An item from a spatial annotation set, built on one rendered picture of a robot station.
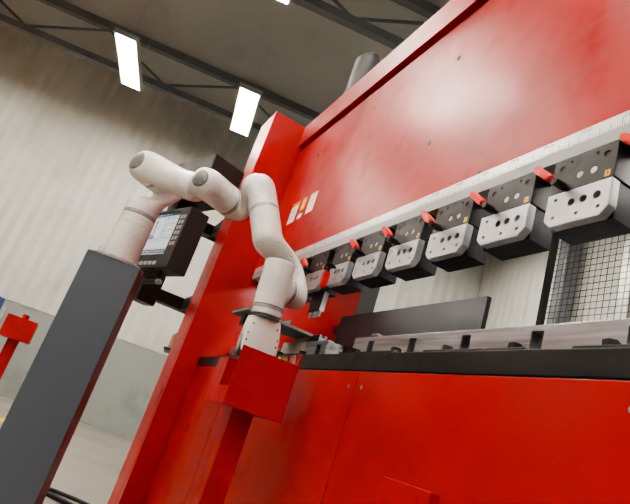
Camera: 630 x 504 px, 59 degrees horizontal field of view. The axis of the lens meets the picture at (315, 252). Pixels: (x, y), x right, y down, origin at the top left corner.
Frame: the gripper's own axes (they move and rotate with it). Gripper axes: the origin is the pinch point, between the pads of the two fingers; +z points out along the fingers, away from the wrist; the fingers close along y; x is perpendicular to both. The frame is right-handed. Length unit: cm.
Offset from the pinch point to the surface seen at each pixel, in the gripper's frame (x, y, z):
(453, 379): 55, -21, -5
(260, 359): 5.0, 0.0, -4.2
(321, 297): -48, -34, -38
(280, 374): 5.0, -6.2, -2.0
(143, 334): -771, -52, -68
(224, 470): -2.0, -0.6, 23.7
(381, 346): 7.0, -32.1, -16.4
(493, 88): 30, -38, -92
